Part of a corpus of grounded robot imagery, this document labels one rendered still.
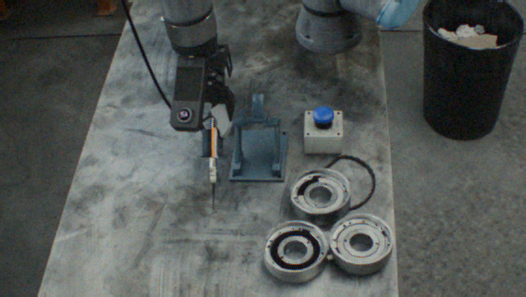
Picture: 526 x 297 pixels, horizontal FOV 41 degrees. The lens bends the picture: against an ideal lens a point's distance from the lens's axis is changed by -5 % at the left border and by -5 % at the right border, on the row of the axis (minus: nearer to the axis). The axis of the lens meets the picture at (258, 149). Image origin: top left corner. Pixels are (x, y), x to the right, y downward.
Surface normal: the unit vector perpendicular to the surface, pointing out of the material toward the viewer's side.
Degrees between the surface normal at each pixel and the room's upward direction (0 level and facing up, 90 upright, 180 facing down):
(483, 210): 0
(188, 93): 33
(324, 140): 90
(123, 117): 0
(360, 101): 0
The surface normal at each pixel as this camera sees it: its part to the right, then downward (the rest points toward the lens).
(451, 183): -0.07, -0.70
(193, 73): -0.15, -0.20
